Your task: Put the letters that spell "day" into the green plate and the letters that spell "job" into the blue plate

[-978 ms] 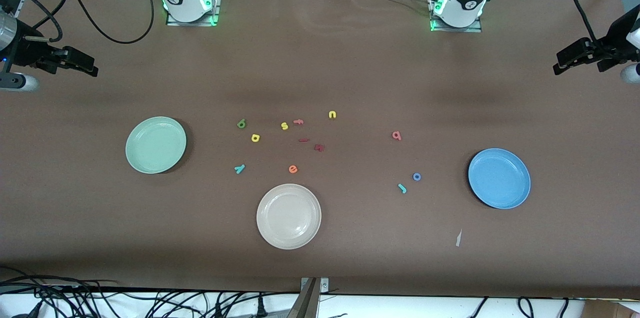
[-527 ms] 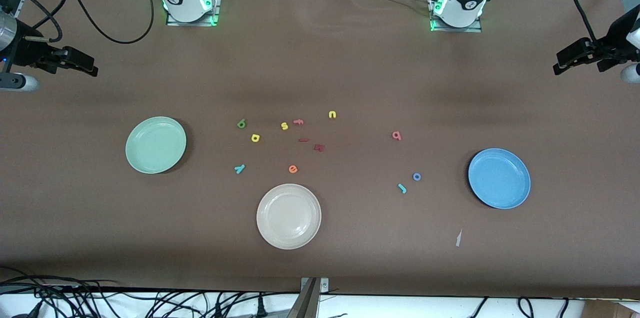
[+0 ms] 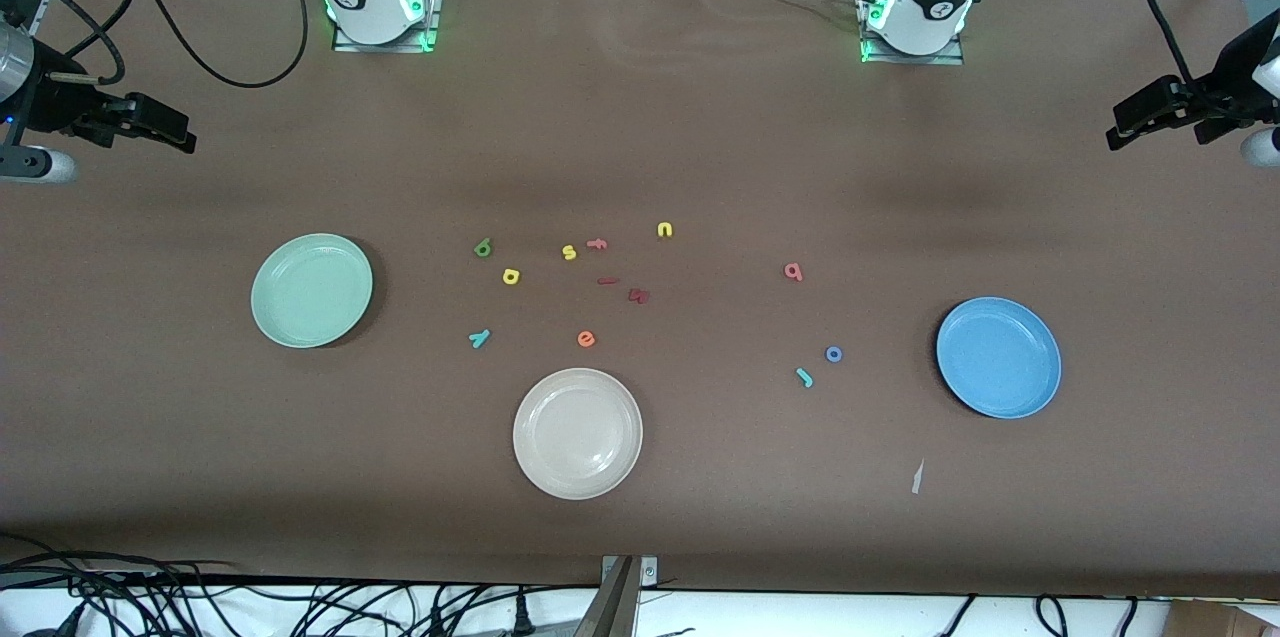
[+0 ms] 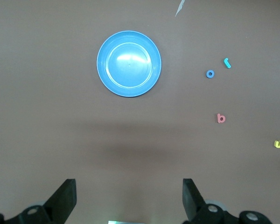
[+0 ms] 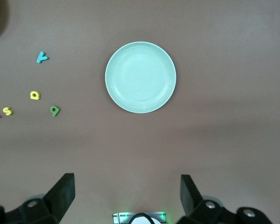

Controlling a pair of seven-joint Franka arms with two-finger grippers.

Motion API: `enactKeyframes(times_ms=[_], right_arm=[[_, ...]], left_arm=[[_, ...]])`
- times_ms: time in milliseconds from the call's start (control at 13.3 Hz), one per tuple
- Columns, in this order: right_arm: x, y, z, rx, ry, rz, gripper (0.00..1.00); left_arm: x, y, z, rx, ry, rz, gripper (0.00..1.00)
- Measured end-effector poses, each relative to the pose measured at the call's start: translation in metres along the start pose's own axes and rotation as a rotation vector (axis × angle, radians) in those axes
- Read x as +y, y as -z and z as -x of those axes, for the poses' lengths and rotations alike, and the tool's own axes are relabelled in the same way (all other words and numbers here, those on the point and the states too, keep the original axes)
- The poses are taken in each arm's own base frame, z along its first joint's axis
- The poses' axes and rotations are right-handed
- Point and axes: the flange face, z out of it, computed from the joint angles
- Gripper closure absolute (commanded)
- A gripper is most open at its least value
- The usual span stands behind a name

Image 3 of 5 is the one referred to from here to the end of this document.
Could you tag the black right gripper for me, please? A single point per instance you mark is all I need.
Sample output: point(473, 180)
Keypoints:
point(62, 104)

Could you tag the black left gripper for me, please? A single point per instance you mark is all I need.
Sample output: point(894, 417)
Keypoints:
point(1222, 94)

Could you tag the green foam letter b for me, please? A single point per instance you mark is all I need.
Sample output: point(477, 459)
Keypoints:
point(484, 253)

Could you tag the teal foam letter y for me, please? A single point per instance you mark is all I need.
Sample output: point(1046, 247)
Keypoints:
point(481, 338)

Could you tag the pink foam letter q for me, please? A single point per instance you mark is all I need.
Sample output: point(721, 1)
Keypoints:
point(789, 269)

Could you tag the light green plate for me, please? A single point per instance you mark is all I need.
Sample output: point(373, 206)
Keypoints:
point(311, 291)

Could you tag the blue plate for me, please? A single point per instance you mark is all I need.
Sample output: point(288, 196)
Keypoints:
point(998, 358)

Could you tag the white paper scrap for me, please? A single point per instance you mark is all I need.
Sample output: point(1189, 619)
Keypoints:
point(917, 480)

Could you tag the dark red foam letter k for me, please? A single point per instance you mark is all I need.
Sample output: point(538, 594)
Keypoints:
point(638, 295)

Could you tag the brown cardboard box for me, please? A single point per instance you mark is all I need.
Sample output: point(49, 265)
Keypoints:
point(1220, 619)

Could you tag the cream white plate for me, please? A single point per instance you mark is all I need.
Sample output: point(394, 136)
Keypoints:
point(577, 433)

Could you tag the black power plug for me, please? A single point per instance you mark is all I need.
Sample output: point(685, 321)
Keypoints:
point(520, 617)

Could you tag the grey metal beam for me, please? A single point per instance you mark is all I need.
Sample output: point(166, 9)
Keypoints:
point(612, 607)

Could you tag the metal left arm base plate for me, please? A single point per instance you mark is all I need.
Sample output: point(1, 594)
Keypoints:
point(955, 57)

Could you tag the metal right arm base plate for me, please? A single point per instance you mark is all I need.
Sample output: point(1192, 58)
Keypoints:
point(432, 17)

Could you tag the silver metal bracket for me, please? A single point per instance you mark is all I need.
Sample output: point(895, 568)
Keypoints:
point(648, 570)

